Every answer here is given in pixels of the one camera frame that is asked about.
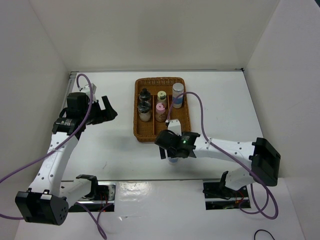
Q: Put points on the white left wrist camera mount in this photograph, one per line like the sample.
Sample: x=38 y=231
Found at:
x=89 y=90

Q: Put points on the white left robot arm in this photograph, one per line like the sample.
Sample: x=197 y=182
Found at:
x=46 y=201

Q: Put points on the aluminium table edge rail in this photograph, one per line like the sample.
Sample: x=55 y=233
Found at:
x=71 y=81

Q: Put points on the pink-capped spice bottle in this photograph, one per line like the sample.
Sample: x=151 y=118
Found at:
x=160 y=112

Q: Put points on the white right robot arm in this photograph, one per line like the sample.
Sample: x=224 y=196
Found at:
x=259 y=161

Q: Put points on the black-capped white spice bottle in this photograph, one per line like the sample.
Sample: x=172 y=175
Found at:
x=144 y=110

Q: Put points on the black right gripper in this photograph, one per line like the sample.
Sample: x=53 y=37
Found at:
x=162 y=152

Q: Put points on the green-capped white spice bottle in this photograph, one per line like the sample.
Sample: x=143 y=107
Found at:
x=162 y=98

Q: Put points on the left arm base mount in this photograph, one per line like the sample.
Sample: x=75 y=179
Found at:
x=104 y=201

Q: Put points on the black-capped brown spice bottle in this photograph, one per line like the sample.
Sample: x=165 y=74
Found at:
x=145 y=96

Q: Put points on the silver-capped blue label shaker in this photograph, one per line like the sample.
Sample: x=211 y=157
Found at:
x=177 y=95

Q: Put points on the brown wicker cutlery tray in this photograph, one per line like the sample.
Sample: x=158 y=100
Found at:
x=147 y=131

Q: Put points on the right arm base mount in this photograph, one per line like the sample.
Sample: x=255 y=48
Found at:
x=225 y=198

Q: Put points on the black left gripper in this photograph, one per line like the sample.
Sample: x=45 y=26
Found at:
x=108 y=114

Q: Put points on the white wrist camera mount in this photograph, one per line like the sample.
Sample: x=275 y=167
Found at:
x=89 y=90
x=174 y=126

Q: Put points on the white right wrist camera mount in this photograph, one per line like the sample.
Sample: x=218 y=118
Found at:
x=174 y=126

